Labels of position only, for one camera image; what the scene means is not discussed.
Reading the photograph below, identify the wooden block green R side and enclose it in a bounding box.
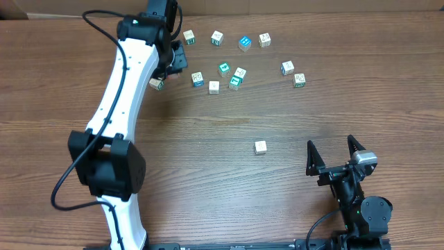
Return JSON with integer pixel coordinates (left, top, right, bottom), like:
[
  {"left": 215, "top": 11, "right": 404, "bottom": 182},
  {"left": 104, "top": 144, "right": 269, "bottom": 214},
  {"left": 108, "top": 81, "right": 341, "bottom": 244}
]
[{"left": 293, "top": 74, "right": 306, "bottom": 88}]

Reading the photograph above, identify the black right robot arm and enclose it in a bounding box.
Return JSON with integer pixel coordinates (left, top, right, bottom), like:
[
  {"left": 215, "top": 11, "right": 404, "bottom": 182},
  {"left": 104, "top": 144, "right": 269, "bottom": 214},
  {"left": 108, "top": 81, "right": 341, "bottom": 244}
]
[{"left": 304, "top": 135, "right": 393, "bottom": 250}]

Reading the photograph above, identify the wooden block green side top row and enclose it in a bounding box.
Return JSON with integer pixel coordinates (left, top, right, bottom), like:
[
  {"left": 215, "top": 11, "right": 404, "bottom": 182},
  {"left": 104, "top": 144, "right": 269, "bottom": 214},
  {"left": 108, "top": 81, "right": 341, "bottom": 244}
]
[{"left": 211, "top": 31, "right": 223, "bottom": 46}]

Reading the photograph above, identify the wooden block blue side right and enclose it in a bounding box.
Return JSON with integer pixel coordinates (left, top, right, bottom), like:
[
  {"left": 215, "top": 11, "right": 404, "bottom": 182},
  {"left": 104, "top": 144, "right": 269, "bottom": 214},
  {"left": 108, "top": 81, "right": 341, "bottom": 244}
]
[{"left": 280, "top": 60, "right": 294, "bottom": 76}]

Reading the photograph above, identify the wooden block animal drawing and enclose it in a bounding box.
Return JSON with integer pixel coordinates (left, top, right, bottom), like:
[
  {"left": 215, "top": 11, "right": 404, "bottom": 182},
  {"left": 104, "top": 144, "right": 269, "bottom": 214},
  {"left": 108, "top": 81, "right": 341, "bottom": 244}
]
[{"left": 259, "top": 33, "right": 271, "bottom": 48}]

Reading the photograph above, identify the wooden block green side left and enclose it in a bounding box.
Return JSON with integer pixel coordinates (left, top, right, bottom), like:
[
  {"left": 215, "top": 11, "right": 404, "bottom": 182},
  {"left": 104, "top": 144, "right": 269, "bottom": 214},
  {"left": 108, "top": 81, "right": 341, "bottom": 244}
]
[{"left": 148, "top": 78, "right": 164, "bottom": 90}]

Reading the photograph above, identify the plain wooden block centre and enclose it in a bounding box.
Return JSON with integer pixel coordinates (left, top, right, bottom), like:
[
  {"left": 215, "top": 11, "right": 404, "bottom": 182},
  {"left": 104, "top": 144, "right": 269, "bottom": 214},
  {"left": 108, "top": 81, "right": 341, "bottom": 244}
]
[{"left": 209, "top": 81, "right": 220, "bottom": 94}]

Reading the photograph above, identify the wooden block anchor drawing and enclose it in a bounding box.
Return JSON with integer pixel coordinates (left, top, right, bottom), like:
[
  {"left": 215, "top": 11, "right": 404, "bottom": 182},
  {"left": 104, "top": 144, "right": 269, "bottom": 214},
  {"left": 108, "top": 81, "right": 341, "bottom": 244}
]
[{"left": 234, "top": 67, "right": 247, "bottom": 83}]

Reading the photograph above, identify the blue top wooden block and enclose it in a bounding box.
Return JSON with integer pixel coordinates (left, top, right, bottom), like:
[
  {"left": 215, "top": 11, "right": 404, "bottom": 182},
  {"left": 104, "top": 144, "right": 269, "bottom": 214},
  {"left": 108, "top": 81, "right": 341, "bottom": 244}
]
[{"left": 239, "top": 36, "right": 252, "bottom": 52}]

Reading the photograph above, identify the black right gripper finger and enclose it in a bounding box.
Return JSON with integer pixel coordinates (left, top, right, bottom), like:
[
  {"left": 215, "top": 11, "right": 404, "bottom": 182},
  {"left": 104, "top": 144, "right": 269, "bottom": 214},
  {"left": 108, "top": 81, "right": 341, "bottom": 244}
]
[
  {"left": 306, "top": 140, "right": 326, "bottom": 176},
  {"left": 347, "top": 135, "right": 366, "bottom": 158}
]

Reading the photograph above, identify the wooden block green H side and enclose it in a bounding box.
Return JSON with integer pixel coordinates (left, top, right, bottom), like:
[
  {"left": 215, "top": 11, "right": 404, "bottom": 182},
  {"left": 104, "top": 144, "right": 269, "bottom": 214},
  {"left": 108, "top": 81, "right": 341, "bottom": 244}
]
[{"left": 183, "top": 30, "right": 196, "bottom": 45}]

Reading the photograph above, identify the wooden block red side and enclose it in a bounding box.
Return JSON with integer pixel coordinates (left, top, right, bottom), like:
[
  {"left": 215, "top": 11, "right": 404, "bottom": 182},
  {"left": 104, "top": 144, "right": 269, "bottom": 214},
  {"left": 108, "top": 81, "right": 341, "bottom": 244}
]
[{"left": 167, "top": 73, "right": 180, "bottom": 80}]

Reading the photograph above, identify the green top block number seven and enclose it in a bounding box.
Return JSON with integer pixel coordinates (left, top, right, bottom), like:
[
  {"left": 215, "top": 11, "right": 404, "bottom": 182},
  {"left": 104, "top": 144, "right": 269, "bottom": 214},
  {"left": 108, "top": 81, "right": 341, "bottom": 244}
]
[{"left": 229, "top": 76, "right": 242, "bottom": 91}]

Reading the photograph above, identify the wooden block turtle drawing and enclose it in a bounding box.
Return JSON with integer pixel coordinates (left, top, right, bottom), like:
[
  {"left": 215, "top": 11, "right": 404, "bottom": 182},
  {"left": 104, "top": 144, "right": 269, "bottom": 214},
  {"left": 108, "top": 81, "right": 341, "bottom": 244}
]
[{"left": 255, "top": 140, "right": 267, "bottom": 155}]

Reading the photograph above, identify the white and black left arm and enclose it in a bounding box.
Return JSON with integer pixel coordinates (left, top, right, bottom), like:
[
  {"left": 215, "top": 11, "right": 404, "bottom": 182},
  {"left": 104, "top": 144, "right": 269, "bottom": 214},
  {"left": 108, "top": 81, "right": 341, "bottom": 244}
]
[{"left": 68, "top": 0, "right": 187, "bottom": 249}]

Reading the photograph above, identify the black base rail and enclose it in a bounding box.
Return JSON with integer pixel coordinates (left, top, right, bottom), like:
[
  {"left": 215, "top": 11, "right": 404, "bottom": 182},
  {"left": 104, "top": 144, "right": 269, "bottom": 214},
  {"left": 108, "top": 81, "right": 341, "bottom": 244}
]
[{"left": 83, "top": 239, "right": 392, "bottom": 250}]

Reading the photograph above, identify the wooden block blue side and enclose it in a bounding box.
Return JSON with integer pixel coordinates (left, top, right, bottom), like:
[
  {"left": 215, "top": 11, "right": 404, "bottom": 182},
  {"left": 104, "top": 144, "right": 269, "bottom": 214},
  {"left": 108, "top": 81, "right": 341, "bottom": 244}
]
[
  {"left": 191, "top": 72, "right": 204, "bottom": 88},
  {"left": 280, "top": 60, "right": 294, "bottom": 76}
]

